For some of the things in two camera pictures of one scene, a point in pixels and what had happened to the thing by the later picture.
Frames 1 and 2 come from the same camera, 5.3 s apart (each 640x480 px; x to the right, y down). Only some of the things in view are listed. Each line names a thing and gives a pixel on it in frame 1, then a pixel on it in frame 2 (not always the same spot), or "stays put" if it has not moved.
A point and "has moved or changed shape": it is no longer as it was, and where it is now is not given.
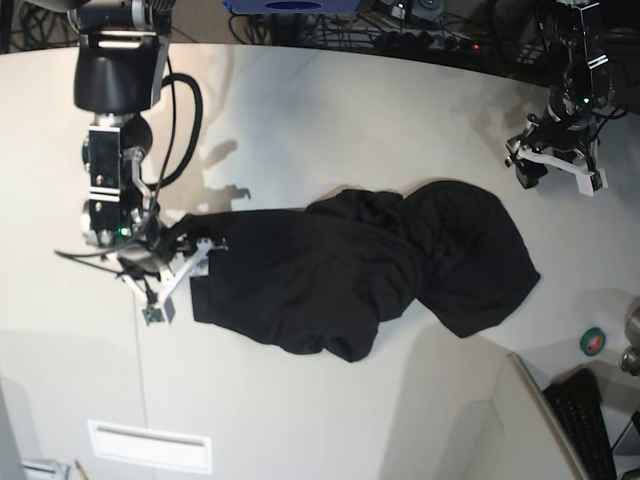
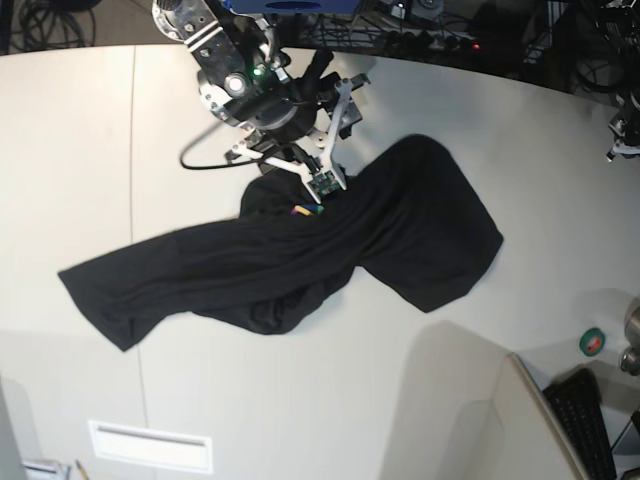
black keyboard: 576,399 stays put
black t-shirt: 324,279 has moved or changed shape
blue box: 293,7 stays put
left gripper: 148,258 to 284,113
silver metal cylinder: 631,360 stays put
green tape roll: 592,341 stays put
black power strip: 423,41 stays put
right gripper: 560,127 to 621,145
